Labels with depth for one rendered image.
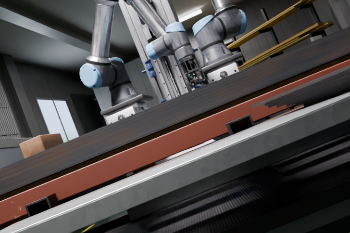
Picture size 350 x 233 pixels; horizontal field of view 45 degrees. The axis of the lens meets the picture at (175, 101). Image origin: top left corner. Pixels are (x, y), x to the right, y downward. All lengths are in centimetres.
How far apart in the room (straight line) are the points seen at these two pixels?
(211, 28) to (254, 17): 822
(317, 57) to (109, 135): 48
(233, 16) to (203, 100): 120
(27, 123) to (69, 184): 640
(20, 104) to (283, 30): 602
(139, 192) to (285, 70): 48
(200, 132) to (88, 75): 113
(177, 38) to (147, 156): 89
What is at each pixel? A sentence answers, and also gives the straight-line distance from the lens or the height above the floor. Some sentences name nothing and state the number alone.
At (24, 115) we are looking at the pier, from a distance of 736.
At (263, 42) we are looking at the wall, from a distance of 1012.
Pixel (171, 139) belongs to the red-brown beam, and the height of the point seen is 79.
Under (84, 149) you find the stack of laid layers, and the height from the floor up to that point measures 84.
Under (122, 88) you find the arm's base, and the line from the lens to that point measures 205.
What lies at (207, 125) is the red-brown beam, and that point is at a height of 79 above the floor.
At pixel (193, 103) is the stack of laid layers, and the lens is 91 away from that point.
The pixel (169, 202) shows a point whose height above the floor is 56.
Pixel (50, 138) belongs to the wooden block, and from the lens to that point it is 112.
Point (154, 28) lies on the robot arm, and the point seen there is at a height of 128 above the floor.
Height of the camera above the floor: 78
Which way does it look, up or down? 5 degrees up
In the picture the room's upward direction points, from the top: 22 degrees counter-clockwise
